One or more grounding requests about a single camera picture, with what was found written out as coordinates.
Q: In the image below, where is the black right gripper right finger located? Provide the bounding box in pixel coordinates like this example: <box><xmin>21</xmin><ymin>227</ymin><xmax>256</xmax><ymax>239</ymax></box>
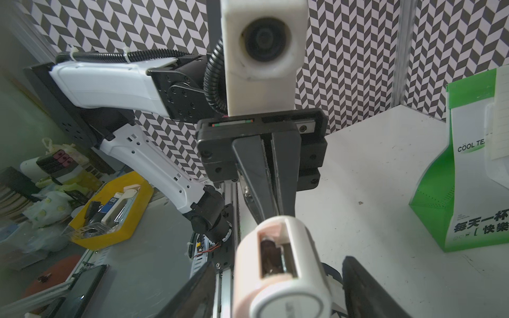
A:
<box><xmin>342</xmin><ymin>256</ymin><xmax>410</xmax><ymax>318</ymax></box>

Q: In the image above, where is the white plastic bag clutter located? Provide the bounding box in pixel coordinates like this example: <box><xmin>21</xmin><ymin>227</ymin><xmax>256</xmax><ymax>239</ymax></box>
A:
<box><xmin>23</xmin><ymin>192</ymin><xmax>73</xmax><ymax>229</ymax></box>

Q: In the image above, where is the aluminium corner post left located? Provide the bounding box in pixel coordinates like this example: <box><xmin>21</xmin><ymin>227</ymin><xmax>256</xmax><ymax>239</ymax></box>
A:
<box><xmin>391</xmin><ymin>0</ymin><xmax>418</xmax><ymax>108</ymax></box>

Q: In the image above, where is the yellow tray with tools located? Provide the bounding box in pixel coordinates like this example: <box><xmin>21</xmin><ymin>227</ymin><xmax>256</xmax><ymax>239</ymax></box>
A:
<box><xmin>62</xmin><ymin>172</ymin><xmax>154</xmax><ymax>250</ymax></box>

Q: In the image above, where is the black device with pink buttons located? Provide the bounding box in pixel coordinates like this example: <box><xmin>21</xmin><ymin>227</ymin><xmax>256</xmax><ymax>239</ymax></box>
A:
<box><xmin>37</xmin><ymin>150</ymin><xmax>79</xmax><ymax>175</ymax></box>

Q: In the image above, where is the cream receipt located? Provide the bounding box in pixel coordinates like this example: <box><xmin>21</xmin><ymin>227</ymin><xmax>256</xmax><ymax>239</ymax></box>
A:
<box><xmin>490</xmin><ymin>65</ymin><xmax>509</xmax><ymax>160</ymax></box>

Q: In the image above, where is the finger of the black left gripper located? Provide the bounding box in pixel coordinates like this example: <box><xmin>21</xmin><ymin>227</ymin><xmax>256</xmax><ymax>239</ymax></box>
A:
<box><xmin>232</xmin><ymin>135</ymin><xmax>278</xmax><ymax>224</ymax></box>
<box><xmin>271</xmin><ymin>130</ymin><xmax>301</xmax><ymax>217</ymax></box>

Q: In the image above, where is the green white bag front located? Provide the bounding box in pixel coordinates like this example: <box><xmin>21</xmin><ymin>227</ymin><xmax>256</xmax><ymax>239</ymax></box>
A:
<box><xmin>410</xmin><ymin>67</ymin><xmax>508</xmax><ymax>253</ymax></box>

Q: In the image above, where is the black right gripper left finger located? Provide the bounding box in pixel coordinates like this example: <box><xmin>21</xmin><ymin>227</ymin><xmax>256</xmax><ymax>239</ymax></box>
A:
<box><xmin>156</xmin><ymin>262</ymin><xmax>216</xmax><ymax>318</ymax></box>

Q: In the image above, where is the small pink stapler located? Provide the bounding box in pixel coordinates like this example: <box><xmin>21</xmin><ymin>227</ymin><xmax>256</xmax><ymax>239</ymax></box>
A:
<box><xmin>231</xmin><ymin>216</ymin><xmax>332</xmax><ymax>317</ymax></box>

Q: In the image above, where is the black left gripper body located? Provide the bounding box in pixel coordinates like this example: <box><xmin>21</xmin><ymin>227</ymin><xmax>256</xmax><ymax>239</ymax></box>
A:
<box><xmin>197</xmin><ymin>109</ymin><xmax>327</xmax><ymax>191</ymax></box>

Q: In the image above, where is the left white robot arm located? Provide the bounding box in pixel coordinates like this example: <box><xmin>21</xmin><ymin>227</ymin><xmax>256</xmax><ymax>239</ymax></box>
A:
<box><xmin>25</xmin><ymin>31</ymin><xmax>327</xmax><ymax>243</ymax></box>

